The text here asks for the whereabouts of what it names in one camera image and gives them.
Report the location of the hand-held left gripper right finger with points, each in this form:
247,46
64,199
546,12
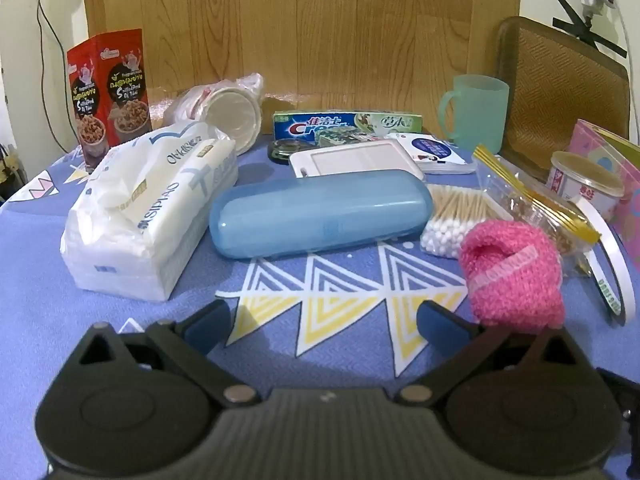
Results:
436,324

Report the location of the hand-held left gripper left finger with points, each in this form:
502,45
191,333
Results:
210,321

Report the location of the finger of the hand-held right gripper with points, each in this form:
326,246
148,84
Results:
625,385

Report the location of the pink fuzzy sock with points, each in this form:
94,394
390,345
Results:
510,280

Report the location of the white tissue pack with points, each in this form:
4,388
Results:
150,210

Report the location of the bag of cotton swabs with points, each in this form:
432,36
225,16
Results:
455,220

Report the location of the white tape roll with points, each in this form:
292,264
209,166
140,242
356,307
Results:
612,270

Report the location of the blue plastic case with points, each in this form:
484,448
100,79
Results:
320,212

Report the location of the zip bag of snacks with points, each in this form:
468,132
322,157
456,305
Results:
530,200

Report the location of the white and blue wipes pack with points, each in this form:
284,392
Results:
435,152

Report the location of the dark round tin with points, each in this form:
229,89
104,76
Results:
285,151

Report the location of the white plastic tray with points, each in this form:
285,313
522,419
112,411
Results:
350,157

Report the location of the green printed packet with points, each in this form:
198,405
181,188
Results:
350,136

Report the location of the bagged paper cup stack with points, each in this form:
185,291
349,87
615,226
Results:
225,110

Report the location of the green plastic cup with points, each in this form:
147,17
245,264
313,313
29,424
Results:
475,115

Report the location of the toothpaste box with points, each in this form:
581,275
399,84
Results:
320,127

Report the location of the pink box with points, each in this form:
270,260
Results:
627,160

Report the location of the red snack box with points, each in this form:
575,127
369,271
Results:
112,100

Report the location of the dark clutter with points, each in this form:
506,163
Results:
7,170

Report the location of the rattan chair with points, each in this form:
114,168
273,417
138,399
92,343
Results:
560,90

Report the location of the wooden board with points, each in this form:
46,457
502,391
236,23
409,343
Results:
325,30

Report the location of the black tape cross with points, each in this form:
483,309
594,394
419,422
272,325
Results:
590,30

